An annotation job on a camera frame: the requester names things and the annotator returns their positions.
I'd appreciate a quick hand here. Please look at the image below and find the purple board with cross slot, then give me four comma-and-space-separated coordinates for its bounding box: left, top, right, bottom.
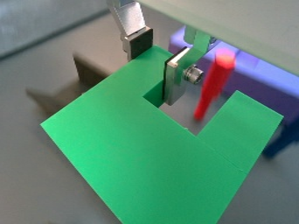
167, 25, 299, 126

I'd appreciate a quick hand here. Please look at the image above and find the red cylindrical peg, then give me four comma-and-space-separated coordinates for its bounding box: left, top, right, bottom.
194, 48, 237, 120

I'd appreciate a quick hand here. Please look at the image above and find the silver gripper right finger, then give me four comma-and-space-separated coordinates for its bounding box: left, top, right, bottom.
163, 25, 215, 107

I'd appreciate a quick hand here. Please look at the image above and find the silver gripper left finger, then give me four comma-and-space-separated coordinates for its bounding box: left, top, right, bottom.
107, 0, 154, 60

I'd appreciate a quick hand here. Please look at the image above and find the green U-shaped block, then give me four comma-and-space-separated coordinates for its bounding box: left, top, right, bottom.
42, 46, 283, 224

